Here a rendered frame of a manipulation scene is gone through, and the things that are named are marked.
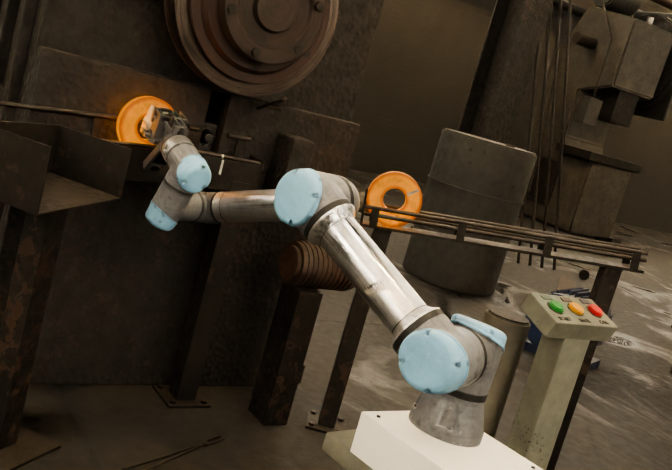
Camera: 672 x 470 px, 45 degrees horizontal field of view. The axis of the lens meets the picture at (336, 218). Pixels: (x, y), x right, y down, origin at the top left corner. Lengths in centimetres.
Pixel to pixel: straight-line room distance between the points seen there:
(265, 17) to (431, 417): 105
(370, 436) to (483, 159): 322
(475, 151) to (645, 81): 560
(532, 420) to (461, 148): 279
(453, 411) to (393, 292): 27
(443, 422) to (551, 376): 53
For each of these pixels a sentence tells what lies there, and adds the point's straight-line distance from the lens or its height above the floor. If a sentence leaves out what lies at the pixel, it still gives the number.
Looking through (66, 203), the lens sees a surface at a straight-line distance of 177.
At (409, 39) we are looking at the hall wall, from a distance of 1015.
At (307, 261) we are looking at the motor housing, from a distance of 223.
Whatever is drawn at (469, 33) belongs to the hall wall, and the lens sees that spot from 1074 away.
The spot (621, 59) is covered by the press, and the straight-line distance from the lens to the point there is 982.
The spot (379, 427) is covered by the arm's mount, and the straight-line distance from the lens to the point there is 161.
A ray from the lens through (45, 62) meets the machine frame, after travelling 212.
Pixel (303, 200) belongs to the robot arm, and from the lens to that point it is 161.
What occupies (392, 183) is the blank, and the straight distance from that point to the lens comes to 231.
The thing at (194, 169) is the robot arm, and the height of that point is 71.
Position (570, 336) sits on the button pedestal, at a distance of 208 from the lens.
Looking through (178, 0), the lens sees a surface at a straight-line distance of 210.
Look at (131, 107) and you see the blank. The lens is 212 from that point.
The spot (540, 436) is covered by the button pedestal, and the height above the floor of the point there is 28.
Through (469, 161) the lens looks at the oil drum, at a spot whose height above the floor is 74.
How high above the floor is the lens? 99
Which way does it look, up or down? 9 degrees down
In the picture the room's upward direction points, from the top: 16 degrees clockwise
